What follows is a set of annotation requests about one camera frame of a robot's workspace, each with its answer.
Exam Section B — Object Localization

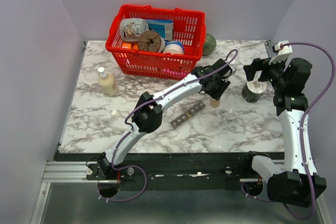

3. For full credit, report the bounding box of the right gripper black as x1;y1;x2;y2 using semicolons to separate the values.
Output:
244;54;288;90

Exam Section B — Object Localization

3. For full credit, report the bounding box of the clear jar of yellow pills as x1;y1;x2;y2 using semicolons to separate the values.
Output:
209;97;221;108

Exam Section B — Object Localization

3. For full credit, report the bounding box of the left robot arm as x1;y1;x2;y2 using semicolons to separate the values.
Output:
97;58;235;179

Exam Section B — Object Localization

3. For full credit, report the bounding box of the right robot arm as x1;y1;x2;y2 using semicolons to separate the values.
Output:
241;58;327;208

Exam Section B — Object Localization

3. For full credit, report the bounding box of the grey cup with white contents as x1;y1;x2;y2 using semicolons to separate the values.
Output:
241;80;267;103

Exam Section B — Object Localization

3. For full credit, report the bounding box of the green watermelon ball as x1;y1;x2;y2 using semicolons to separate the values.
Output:
202;34;217;56

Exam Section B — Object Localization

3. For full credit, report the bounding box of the white blue round tub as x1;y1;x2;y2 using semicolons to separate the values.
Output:
163;41;185;55

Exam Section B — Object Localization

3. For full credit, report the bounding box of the red plastic shopping basket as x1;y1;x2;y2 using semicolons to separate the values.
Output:
106;5;206;80

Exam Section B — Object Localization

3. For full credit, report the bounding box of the blue white carton box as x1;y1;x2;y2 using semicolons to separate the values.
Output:
145;19;174;41

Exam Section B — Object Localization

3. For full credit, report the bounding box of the brown twine roll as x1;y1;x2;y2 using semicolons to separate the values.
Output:
138;30;165;53

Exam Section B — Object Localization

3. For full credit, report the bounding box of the orange small package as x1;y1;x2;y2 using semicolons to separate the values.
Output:
121;42;139;51

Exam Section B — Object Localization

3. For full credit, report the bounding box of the white printed snack pouch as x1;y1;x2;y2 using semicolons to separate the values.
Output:
120;18;149;42

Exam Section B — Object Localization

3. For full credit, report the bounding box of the cream pump lotion bottle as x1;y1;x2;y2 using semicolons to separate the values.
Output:
97;67;118;97

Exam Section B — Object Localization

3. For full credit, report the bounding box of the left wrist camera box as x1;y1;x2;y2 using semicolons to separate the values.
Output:
226;66;236;77

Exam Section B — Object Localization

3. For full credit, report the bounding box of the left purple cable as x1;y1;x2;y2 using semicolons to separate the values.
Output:
110;49;239;175

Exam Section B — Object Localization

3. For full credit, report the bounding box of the purple cable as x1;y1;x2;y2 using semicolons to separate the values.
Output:
280;41;336;221
110;49;239;175

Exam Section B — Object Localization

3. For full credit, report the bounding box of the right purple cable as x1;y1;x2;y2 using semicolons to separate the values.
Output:
280;41;336;221

